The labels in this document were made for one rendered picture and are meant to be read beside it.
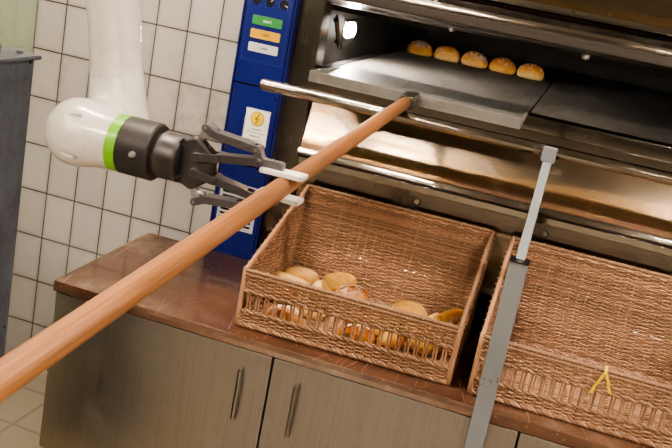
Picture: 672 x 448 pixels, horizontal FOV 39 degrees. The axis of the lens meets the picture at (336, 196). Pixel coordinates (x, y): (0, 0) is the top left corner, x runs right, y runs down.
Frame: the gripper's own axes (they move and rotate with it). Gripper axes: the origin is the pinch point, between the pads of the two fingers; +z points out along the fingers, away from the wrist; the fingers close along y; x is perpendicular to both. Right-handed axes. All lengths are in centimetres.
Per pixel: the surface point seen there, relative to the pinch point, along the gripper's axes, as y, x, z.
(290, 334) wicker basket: 57, -75, -13
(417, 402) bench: 62, -70, 21
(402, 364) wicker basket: 57, -75, 15
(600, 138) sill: 1, -124, 47
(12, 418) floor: 118, -93, -97
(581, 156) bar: 0, -87, 43
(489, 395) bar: 53, -64, 36
